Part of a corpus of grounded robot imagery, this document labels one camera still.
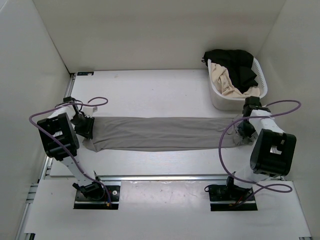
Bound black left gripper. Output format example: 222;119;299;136
70;114;95;140

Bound grey trousers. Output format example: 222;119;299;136
82;116;257;153

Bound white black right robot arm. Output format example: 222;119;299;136
224;96;297;200

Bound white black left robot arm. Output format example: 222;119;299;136
35;96;106;201

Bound white laundry basket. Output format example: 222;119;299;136
207;57;268;111

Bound dark label sticker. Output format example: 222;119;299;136
77;71;94;76

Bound beige garment in basket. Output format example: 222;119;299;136
210;63;260;99

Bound black garment in basket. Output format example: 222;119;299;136
201;49;258;93

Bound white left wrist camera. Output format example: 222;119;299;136
82;106;98;118

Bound aluminium frame rail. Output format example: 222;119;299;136
37;73;76;183

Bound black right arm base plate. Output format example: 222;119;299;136
204;184;258;212

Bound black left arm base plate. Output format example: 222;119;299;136
73;185;121;210

